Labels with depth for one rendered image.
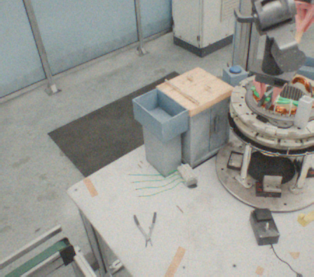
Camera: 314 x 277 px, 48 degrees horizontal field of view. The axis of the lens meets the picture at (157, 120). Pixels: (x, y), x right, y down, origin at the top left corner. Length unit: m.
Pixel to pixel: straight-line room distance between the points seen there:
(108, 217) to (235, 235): 0.42
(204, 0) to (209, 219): 2.43
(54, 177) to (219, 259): 1.61
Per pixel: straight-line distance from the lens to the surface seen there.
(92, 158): 2.54
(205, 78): 1.30
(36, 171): 2.60
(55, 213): 2.32
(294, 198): 1.28
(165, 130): 1.12
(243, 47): 1.56
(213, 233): 1.18
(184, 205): 1.24
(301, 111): 1.05
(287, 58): 0.80
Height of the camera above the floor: 1.77
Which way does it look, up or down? 39 degrees down
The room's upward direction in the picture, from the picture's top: 4 degrees counter-clockwise
